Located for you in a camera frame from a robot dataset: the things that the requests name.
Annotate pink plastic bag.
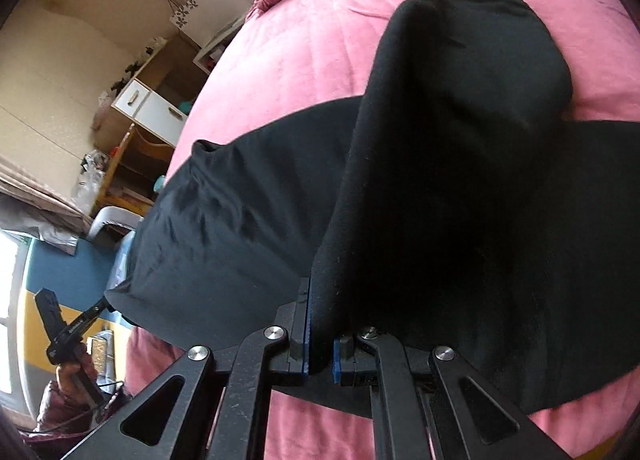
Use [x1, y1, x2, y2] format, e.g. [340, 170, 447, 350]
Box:
[92, 90, 116, 131]

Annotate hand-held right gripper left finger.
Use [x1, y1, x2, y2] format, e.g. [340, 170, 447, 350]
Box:
[62, 278, 313, 460]

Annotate clear plastic bag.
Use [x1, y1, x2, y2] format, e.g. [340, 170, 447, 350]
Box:
[72, 150, 111, 213]

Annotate black pants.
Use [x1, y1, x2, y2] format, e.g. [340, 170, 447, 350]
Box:
[102, 0, 640, 416]

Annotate white flower-print cabinet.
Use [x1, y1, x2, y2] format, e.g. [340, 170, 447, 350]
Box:
[170, 0, 251, 73]

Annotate grey chair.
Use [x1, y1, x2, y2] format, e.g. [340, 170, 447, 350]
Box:
[82, 205, 143, 291]

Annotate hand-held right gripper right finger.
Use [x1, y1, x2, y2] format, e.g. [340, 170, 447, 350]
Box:
[332, 326, 576, 460]

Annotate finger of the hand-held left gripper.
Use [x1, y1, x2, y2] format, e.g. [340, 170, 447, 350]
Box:
[75, 298, 109, 337]

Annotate person's left hand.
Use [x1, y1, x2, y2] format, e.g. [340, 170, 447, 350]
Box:
[55, 354, 101, 404]

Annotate beige curtain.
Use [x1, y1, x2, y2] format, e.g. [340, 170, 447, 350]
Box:
[0, 152, 88, 258]

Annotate wooden desk with white drawers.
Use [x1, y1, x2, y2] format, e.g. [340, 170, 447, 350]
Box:
[92, 35, 211, 211]

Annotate pink fleece blanket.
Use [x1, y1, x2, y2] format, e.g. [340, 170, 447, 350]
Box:
[122, 0, 640, 460]

